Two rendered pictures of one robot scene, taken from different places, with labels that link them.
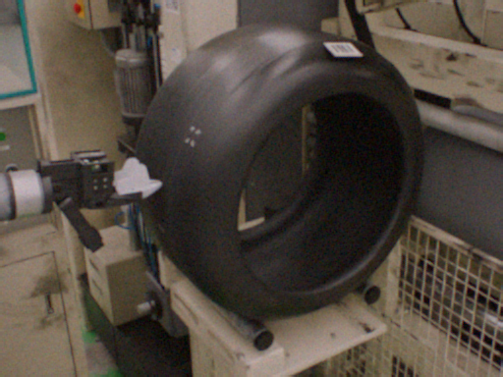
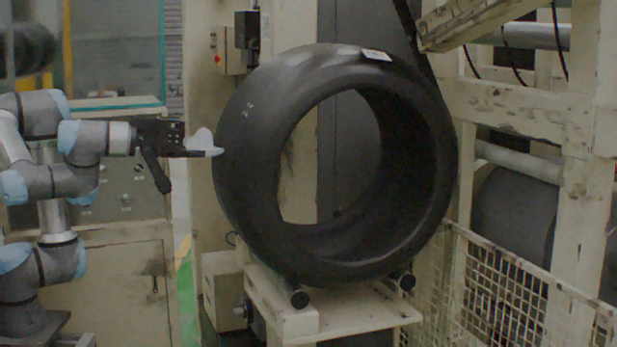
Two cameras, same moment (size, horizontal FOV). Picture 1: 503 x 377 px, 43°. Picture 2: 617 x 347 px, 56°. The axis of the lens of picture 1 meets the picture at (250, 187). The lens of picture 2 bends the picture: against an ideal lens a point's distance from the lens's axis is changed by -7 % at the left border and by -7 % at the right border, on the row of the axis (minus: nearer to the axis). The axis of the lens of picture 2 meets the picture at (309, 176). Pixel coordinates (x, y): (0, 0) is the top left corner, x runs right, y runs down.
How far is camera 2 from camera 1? 0.43 m
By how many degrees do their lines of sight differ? 15
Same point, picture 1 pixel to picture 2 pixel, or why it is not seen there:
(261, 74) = (305, 65)
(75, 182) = (155, 135)
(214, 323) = (268, 291)
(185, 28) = (272, 50)
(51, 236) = (162, 225)
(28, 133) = not seen: hidden behind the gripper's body
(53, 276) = (160, 260)
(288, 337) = (332, 314)
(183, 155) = (238, 123)
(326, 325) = (368, 310)
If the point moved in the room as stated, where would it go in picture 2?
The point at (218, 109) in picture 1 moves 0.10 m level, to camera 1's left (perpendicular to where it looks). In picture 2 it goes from (268, 89) to (223, 88)
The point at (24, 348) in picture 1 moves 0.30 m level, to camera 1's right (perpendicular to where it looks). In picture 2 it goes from (131, 317) to (216, 328)
